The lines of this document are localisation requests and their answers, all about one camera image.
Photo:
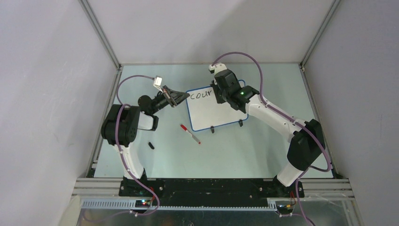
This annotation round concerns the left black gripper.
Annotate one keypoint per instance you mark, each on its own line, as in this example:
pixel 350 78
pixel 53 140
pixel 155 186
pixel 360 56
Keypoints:
pixel 173 97

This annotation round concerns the blue framed whiteboard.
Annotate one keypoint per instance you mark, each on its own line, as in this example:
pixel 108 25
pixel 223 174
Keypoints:
pixel 204 111

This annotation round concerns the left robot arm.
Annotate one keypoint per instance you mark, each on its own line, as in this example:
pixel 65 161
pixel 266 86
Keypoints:
pixel 122 123

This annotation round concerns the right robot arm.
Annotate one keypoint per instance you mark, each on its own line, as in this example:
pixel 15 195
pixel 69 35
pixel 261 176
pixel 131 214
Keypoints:
pixel 306 140

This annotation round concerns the red whiteboard marker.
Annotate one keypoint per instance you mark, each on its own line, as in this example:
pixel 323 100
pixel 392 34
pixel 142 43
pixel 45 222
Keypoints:
pixel 191 134

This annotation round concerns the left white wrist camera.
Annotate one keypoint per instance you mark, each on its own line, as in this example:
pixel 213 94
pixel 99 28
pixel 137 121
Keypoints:
pixel 157 83

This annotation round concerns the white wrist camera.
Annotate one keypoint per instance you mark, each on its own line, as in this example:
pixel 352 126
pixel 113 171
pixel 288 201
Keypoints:
pixel 216 68
pixel 157 83

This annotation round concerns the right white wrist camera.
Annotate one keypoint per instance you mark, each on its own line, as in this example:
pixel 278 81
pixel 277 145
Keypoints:
pixel 216 68

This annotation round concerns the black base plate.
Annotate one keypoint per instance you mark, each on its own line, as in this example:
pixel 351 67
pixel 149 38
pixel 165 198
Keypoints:
pixel 200 192

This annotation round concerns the aluminium frame rail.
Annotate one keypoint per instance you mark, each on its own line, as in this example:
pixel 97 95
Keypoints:
pixel 104 193

